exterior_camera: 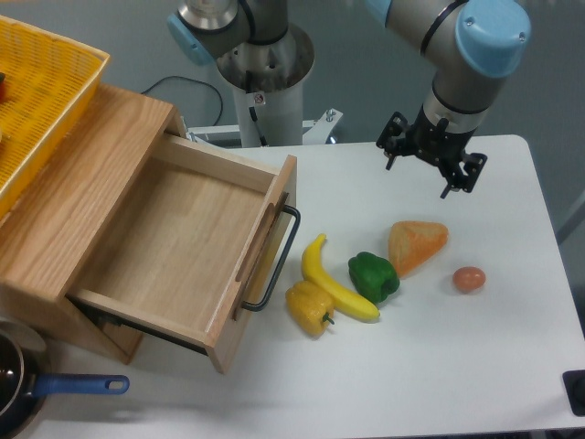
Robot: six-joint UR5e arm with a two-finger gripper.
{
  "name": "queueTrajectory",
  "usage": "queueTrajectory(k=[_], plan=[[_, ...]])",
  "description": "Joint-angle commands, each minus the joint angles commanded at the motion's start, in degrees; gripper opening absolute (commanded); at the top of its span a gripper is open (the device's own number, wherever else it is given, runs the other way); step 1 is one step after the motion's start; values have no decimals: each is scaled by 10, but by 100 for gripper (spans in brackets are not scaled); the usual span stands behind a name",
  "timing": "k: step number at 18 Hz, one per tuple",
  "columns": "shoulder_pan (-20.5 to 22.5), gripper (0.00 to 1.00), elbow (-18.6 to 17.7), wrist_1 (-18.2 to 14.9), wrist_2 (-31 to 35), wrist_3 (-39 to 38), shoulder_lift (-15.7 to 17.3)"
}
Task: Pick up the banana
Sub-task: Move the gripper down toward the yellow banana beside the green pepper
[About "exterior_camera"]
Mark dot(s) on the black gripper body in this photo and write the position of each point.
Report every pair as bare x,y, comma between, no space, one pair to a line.
436,145

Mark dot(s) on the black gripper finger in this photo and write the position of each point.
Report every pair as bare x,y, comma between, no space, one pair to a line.
461,172
390,140

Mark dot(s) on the yellow banana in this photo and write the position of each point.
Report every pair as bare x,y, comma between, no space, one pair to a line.
345,300

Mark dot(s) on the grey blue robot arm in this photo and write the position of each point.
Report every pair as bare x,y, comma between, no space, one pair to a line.
474,45

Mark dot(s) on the orange triangular bread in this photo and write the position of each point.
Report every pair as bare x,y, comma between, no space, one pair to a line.
412,242

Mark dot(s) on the brown egg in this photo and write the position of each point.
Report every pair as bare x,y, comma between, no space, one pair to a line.
468,279

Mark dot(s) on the green bell pepper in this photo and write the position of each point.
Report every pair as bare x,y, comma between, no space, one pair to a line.
373,277

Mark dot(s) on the yellow bell pepper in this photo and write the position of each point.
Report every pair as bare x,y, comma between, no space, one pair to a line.
311,307

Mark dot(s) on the open wooden drawer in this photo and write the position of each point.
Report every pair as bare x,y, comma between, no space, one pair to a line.
198,233

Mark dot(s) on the black corner object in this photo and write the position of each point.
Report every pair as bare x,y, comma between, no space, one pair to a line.
574,381

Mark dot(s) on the yellow plastic basket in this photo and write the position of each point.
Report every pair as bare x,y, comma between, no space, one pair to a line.
48,83

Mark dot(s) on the wooden drawer cabinet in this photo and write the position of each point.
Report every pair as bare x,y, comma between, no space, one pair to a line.
53,228

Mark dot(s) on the white metal base frame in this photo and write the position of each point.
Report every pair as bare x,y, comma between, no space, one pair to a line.
313,132

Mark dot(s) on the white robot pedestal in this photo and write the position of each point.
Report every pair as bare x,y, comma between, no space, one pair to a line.
267,83

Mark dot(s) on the black drawer handle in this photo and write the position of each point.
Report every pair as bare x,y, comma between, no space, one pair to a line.
259,306

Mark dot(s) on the blue handled pot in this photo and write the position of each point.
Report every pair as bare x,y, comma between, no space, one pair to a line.
27,378

